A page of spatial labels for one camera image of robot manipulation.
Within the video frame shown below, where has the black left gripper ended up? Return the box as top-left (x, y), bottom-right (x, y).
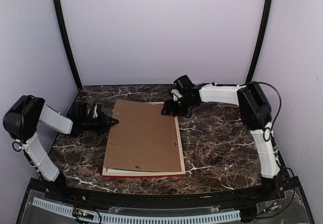
top-left (80, 111), bottom-right (118, 136)

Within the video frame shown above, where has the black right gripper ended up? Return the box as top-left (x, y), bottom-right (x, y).
top-left (162, 96), bottom-right (195, 117)

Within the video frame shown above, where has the brown cardboard backing board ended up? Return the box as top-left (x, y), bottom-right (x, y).
top-left (103, 99), bottom-right (180, 172)

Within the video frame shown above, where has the red wooden picture frame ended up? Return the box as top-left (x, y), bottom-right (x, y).
top-left (102, 101), bottom-right (186, 177)

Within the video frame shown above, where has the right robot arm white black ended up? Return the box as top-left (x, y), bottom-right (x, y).
top-left (161, 75), bottom-right (280, 179)

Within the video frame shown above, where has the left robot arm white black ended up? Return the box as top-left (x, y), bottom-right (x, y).
top-left (3, 95), bottom-right (119, 202)

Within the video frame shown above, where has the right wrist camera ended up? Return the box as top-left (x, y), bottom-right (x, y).
top-left (169, 88), bottom-right (183, 101)

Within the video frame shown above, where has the white slotted cable duct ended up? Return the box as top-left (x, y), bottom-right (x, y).
top-left (32, 197), bottom-right (241, 223)

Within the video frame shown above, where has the black front rail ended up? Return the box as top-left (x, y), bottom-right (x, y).
top-left (27, 178), bottom-right (298, 211)

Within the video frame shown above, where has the left black corner post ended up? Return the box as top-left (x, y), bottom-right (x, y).
top-left (53, 0), bottom-right (83, 91)

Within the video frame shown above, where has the black corner post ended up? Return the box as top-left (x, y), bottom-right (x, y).
top-left (245, 0), bottom-right (272, 83)
top-left (53, 0), bottom-right (83, 91)

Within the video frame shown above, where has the right black corner post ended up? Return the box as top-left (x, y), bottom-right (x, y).
top-left (245, 0), bottom-right (272, 83)

